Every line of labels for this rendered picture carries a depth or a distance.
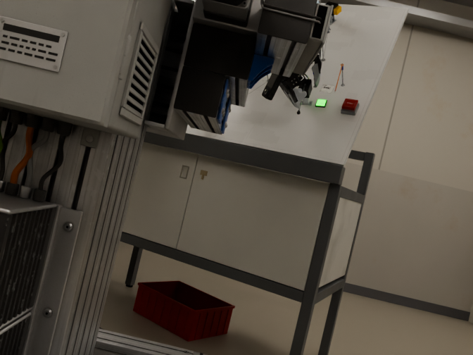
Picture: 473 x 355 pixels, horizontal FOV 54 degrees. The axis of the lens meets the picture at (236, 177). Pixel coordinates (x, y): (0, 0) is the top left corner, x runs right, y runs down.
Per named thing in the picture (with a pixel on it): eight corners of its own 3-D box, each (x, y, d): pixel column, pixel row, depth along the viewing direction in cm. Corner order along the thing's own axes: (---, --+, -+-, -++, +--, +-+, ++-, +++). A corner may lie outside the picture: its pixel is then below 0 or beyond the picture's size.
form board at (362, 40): (89, 116, 212) (87, 113, 211) (194, -2, 267) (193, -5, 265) (343, 168, 163) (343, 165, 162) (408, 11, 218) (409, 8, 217)
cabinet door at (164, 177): (175, 248, 189) (198, 154, 189) (74, 215, 212) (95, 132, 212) (177, 248, 191) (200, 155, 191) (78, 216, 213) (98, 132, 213)
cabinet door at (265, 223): (303, 291, 166) (329, 183, 166) (175, 248, 188) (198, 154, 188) (305, 290, 168) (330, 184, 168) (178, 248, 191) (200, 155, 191)
